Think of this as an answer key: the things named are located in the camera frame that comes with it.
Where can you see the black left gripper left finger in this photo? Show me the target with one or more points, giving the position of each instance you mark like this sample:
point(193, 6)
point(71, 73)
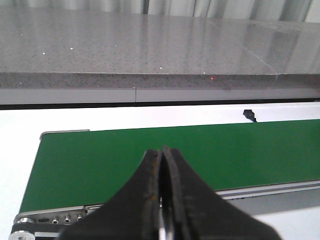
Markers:
point(131, 214)

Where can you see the white curtain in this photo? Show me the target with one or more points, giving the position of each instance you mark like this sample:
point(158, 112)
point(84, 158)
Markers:
point(260, 10)

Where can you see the grey stone counter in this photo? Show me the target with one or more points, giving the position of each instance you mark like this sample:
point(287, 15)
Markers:
point(59, 56)

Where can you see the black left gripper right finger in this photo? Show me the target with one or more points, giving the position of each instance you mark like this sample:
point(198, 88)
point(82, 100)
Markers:
point(193, 211)

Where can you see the black cable connector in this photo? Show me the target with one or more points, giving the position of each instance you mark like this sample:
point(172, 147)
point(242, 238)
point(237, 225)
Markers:
point(250, 115)

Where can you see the green conveyor belt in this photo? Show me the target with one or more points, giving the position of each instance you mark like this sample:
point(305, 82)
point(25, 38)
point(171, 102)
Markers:
point(89, 167)

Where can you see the aluminium conveyor frame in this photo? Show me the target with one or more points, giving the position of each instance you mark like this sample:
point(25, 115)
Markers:
point(48, 224)

